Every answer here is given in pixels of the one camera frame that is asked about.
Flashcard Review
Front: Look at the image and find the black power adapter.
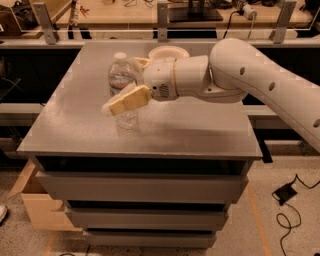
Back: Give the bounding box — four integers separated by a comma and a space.
272, 183, 297, 205

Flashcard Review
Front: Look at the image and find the clear plastic water bottle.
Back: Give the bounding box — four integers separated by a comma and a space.
108, 52, 138, 130

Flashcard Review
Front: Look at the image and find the white bowl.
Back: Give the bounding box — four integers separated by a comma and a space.
148, 46, 189, 60

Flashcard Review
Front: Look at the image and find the left metal bracket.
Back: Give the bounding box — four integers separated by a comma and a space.
33, 2, 59, 45

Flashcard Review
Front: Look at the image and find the cardboard box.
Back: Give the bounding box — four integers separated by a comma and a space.
7, 160, 81, 232

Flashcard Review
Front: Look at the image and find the middle metal bracket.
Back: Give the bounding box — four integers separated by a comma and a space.
157, 0, 168, 42

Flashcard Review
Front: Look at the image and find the black monitor stand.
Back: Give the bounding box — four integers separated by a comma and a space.
168, 0, 223, 22

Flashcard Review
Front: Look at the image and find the white shoe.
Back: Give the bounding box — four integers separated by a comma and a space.
0, 205, 8, 223

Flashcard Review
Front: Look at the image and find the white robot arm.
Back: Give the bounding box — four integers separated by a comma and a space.
102, 38, 320, 150

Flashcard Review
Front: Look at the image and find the metal bracket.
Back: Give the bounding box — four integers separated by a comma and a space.
269, 0, 297, 44
157, 0, 168, 42
33, 2, 59, 45

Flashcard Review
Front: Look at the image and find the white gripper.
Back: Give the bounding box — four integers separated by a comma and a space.
101, 57, 178, 116

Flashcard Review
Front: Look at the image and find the black cable on floor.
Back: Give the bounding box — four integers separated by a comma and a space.
271, 173, 320, 256

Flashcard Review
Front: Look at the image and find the white power plug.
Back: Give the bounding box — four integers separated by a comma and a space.
243, 4, 257, 20

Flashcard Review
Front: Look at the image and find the right metal bracket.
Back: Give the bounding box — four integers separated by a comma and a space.
269, 0, 297, 44

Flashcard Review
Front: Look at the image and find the grey drawer cabinet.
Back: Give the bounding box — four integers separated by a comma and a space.
18, 42, 261, 248

